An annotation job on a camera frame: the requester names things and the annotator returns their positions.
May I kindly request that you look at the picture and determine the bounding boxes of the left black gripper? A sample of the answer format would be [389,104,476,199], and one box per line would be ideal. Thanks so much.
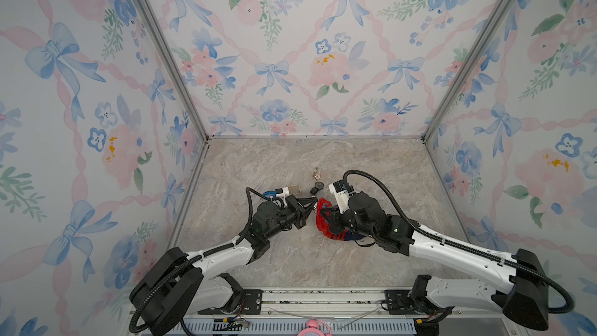
[264,197,317,242]

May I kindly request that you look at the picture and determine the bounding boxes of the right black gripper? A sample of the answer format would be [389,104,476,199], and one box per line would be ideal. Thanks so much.
[318,201,376,240]

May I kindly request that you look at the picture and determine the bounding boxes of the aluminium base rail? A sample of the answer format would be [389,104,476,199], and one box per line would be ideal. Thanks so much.
[125,285,472,322]

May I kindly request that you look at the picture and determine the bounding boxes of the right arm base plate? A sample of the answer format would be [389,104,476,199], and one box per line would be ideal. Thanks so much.
[382,289,445,317]

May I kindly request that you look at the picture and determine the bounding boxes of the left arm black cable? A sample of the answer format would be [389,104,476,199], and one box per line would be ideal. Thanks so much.
[128,187,281,334]

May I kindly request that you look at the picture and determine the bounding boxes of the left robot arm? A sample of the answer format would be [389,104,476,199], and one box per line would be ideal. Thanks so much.
[128,195,318,335]

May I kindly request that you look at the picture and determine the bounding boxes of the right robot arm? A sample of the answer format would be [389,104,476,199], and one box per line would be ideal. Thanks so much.
[317,191,575,331]

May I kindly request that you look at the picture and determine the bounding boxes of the black watch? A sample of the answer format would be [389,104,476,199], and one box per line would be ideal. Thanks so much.
[309,181,325,196]

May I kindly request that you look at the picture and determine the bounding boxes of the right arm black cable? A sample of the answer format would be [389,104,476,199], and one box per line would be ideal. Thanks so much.
[342,170,575,314]

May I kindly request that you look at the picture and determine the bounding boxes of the red blue patterned cloth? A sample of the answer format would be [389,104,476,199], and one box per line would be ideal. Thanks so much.
[316,198,365,241]

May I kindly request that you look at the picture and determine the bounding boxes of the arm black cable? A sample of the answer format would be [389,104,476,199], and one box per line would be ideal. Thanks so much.
[342,170,575,314]
[128,187,281,334]

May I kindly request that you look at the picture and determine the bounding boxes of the pink round object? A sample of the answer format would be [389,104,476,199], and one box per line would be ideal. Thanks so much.
[298,319,333,336]

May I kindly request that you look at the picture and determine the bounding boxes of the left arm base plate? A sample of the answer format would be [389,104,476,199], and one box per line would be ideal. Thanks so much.
[197,289,264,317]

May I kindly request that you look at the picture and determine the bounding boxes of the blue strap watch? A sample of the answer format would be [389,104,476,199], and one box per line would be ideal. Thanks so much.
[263,191,284,208]

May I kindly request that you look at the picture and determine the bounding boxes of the small gold watch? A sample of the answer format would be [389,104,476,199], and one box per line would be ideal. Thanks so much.
[312,167,321,181]

